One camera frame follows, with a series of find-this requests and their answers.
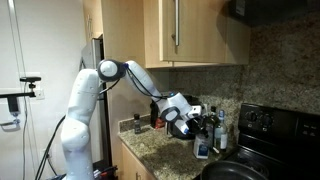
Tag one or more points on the dark olive oil bottle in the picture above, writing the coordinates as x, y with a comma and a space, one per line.
211, 123

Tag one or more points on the white wall light switch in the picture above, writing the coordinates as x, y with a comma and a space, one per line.
40, 94

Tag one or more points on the small pepper shaker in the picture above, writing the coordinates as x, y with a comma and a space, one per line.
137, 124

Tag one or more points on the black frying pan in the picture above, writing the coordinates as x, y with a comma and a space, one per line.
233, 171

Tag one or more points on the wooden base cabinet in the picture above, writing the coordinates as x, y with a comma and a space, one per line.
131, 165

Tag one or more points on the tall wooden side panel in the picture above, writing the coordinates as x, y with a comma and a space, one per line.
126, 30

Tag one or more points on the stainless steel refrigerator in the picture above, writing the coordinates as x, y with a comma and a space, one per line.
91, 50

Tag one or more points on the black range hood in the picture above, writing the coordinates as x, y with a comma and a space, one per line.
273, 11

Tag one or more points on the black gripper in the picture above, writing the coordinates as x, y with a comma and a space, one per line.
196, 123

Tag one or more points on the black electric stove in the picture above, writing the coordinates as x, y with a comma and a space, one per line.
283, 140

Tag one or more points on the wooden cabinet door white inside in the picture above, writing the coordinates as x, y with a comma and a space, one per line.
200, 30

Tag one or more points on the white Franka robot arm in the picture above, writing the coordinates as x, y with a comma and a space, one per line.
80, 120

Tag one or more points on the black camera on stand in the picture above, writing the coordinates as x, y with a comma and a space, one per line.
30, 80

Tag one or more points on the white bottle black cap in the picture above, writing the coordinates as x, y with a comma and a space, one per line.
201, 148

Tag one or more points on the wooden wall cabinet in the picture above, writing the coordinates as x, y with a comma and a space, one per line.
238, 43

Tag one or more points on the white wall power outlet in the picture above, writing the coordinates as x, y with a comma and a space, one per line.
44, 153

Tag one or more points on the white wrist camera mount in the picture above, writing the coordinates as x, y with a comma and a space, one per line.
195, 110

